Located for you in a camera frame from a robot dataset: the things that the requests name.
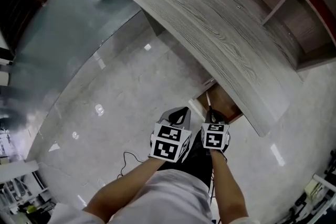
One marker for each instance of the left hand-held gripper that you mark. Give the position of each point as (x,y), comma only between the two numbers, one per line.
(168,144)

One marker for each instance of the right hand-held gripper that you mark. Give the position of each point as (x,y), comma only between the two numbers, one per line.
(214,137)

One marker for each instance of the white marker pen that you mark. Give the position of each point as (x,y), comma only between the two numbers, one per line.
(209,102)

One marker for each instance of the wooden drawer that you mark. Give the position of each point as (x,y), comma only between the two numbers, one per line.
(223,99)

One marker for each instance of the person's left forearm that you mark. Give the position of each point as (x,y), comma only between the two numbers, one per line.
(123,191)

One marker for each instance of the person's right forearm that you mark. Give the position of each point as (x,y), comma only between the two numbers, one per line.
(228,186)

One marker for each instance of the grey wooden desk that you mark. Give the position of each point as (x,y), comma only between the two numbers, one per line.
(199,23)

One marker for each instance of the person's dark trousers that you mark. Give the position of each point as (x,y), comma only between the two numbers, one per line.
(197,160)

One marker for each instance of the person's white shirt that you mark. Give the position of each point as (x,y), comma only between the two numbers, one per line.
(168,199)

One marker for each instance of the pale yellow box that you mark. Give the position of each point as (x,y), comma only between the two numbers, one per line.
(313,189)

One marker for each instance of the black equipment pile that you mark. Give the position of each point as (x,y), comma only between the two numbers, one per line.
(309,204)

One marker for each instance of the grey wooden shelf hutch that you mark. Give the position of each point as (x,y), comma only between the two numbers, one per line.
(288,2)

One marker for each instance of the white metal shelf rack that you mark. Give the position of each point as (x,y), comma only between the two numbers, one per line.
(18,191)

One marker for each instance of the dark wooden cabinet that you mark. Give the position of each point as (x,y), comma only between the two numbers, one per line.
(18,8)

